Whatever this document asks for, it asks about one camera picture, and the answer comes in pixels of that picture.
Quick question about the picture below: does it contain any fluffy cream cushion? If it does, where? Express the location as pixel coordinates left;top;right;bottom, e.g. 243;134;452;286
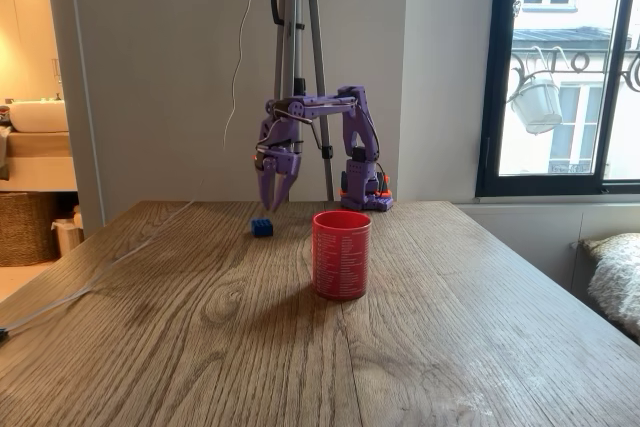
577;232;640;339

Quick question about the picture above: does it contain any white small bin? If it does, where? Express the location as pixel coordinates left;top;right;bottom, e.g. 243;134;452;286
51;205;85;258

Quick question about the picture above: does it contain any wooden vanity counter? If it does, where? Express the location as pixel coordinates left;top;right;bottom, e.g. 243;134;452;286
0;131;79;193

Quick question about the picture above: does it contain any woven wicker basket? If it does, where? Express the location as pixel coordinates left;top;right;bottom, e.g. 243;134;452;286
0;191;61;268

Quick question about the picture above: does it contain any silver black camera tripod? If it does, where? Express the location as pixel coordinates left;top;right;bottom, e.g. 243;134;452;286
267;0;335;202

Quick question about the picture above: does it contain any orange black table clamp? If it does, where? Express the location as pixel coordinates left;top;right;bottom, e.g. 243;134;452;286
339;171;392;199

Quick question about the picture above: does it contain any white cable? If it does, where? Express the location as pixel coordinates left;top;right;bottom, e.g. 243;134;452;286
4;0;269;336

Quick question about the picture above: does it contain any black iron scroll railing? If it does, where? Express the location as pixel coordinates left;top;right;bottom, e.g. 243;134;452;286
510;45;640;94

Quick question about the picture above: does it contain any white hanging flower pot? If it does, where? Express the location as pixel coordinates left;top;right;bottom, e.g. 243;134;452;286
508;77;564;136

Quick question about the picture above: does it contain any white washbasin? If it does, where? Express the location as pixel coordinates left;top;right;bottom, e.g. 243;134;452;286
9;100;69;134

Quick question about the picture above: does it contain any red cup with white print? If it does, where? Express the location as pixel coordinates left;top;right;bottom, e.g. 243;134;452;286
311;210;372;302

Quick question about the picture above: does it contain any black window frame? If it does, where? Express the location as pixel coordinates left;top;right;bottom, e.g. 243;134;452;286
474;0;640;198

